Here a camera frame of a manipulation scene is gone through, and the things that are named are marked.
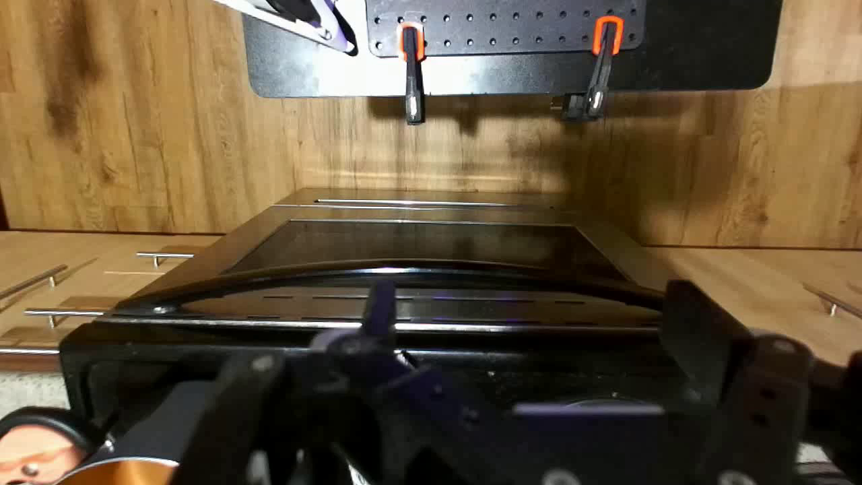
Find orange black left clamp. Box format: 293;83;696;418
400;23;425;123

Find lower wooden cabinets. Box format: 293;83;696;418
0;231;210;349

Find black kitchen stove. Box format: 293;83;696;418
58;185;723;426

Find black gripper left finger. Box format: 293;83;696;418
176;352;293;485

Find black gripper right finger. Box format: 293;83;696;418
664;281;813;485

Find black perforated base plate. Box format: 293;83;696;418
243;0;784;98

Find orange pot with handles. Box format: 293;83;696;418
0;406;177;485

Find orange black right clamp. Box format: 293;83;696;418
563;13;625;122

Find orange black clamp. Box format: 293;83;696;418
400;23;425;123
563;13;625;122

